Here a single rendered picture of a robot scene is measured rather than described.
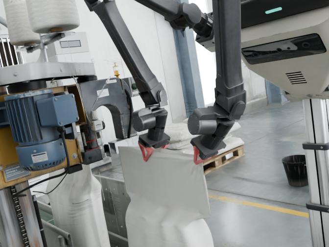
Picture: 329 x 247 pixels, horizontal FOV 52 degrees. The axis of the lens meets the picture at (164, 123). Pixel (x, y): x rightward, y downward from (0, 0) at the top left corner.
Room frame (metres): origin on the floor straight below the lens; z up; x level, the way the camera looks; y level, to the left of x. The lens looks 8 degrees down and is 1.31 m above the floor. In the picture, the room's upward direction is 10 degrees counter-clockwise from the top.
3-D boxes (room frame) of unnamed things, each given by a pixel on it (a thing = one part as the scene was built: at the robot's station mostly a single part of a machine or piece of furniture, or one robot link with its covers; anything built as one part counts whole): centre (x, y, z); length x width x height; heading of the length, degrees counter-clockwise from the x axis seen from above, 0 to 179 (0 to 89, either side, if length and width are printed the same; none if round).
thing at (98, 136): (1.36, 0.27, 1.11); 0.03 x 0.03 x 0.06
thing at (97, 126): (1.37, 0.27, 1.14); 0.05 x 0.04 x 0.16; 130
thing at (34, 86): (1.12, 0.42, 1.35); 0.12 x 0.12 x 0.04
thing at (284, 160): (3.34, -1.26, 0.13); 0.30 x 0.30 x 0.26
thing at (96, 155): (1.40, 0.33, 1.04); 0.08 x 0.06 x 0.05; 130
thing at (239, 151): (4.66, -0.34, 0.07); 1.20 x 0.82 x 0.14; 132
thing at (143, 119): (1.14, 0.04, 1.20); 0.11 x 0.09 x 0.12; 132
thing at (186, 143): (4.43, -0.09, 0.44); 0.66 x 0.42 x 0.14; 35
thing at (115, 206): (2.09, 0.40, 0.54); 1.05 x 0.02 x 0.41; 40
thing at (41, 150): (1.12, 0.42, 1.21); 0.15 x 0.15 x 0.25
